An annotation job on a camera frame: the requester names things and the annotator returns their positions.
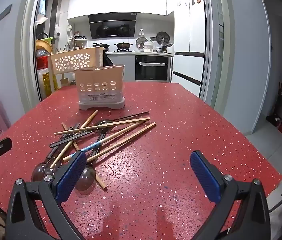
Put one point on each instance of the beige flower-pattern chair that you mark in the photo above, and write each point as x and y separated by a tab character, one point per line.
73	60

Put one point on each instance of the black wok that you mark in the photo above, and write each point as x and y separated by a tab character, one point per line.
101	45

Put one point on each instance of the black built-in oven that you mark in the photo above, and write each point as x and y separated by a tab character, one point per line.
151	72

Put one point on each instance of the white towel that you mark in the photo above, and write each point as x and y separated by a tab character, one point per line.
152	65

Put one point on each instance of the orange plastic basin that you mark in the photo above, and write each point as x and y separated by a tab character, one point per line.
42	45

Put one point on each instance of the black hanging bag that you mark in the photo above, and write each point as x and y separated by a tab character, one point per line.
108	60

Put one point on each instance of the white refrigerator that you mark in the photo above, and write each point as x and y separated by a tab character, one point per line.
188	30

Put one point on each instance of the dark wall switch panel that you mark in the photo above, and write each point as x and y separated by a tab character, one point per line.
5	12

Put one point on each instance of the red plastic basket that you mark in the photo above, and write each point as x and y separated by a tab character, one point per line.
42	62

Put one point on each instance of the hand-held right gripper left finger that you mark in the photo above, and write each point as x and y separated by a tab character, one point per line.
71	172

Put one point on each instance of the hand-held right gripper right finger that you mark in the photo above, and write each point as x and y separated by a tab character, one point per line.
204	175

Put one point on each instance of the round hanging steamer rack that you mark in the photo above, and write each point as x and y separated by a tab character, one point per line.
163	38
141	42

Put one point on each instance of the yellow oil bottle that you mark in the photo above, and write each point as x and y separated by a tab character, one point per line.
46	83

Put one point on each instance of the dark plastic spoon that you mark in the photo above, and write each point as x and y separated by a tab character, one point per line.
52	170
104	125
63	141
88	177
37	173

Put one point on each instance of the lidded cooking pot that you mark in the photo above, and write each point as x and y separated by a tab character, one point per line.
123	45

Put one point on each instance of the beige plastic utensil holder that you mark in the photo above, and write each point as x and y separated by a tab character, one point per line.
99	87

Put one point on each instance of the blue patterned wooden chopstick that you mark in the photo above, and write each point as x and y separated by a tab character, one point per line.
121	133

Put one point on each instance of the black range hood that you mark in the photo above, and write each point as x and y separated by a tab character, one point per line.
112	26

